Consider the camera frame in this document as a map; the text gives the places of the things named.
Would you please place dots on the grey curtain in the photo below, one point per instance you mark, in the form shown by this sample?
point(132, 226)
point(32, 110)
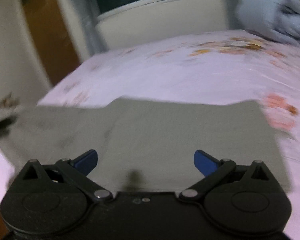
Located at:
point(87, 18)
point(234, 23)

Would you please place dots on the brown wooden door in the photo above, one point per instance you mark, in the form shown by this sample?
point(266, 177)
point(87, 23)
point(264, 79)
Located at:
point(50, 37)

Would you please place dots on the pink floral bed sheet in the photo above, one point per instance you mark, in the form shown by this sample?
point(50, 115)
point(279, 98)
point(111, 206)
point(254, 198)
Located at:
point(220, 68)

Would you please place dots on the light blue folded quilt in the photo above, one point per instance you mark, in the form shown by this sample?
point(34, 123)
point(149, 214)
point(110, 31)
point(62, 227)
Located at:
point(275, 20)

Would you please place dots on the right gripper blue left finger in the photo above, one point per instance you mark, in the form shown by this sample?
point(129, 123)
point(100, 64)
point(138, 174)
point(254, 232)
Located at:
point(75, 173)

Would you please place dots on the grey right curtain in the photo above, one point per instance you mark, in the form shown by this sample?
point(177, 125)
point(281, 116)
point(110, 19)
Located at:
point(234, 23)

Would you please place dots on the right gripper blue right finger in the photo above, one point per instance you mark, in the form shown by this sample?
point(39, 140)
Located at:
point(215, 172)

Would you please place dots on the grey pants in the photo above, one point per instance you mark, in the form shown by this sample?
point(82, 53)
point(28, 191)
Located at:
point(145, 145)

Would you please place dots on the grey left curtain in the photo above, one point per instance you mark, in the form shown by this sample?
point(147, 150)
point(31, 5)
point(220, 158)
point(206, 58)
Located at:
point(87, 18)

